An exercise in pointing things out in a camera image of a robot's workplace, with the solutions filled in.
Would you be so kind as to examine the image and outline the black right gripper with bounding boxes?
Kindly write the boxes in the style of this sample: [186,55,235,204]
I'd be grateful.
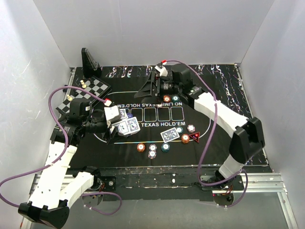
[134,72,182,105]

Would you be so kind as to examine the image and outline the orange chips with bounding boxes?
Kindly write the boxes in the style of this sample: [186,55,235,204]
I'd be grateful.
[163,95,171,103]
[181,134,190,144]

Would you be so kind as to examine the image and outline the blue playing card deck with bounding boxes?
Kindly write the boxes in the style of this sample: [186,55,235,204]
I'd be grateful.
[114,117,140,136]

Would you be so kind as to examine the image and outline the orange poker chip stack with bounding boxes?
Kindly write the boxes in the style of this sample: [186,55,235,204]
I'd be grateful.
[137,143,145,152]

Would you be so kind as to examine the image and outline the pink chip front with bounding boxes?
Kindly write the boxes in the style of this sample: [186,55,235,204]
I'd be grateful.
[148,151,156,159]

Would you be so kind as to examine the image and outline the dealt cards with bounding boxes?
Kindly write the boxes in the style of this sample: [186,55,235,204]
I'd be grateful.
[160,127,180,143]

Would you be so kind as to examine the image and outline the green chips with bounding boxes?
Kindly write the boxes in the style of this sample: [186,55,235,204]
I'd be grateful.
[176,126,183,134]

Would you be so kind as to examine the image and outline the green poker chip stack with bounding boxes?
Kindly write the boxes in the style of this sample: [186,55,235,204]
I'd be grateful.
[161,143,170,152]

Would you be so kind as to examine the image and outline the red black all-in marker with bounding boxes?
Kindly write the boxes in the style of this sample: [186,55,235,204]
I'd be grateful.
[189,132,200,143]

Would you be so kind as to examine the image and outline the dealt card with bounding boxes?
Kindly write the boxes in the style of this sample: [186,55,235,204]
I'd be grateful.
[120,109,128,119]

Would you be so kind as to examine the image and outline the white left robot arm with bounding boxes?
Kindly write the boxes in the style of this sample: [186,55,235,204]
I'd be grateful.
[18,115,111,229]

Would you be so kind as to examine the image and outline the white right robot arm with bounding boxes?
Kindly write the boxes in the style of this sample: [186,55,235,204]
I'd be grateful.
[135,69,265,190]

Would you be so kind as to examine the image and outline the black poker table mat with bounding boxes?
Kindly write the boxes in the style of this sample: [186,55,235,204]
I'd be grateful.
[64,64,267,167]

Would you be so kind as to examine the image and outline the black white chess board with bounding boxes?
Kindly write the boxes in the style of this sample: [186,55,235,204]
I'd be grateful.
[56,75,112,115]

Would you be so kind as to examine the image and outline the gold chess pieces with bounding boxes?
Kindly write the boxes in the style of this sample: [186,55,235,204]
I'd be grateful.
[81,80,87,88]

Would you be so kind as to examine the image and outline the black triangular card stand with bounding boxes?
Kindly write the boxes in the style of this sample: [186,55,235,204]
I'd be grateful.
[81,48,102,78]

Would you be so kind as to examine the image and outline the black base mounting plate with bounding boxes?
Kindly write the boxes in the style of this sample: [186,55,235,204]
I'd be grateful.
[73,164,245,202]

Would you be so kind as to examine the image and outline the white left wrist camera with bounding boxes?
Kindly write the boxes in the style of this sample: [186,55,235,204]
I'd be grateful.
[104,105,121,124]

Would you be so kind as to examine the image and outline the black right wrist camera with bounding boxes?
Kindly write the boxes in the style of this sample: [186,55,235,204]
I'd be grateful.
[154,64,200,86]

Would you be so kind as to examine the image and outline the aluminium rail frame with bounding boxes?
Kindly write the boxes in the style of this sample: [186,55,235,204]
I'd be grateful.
[20,173,298,229]

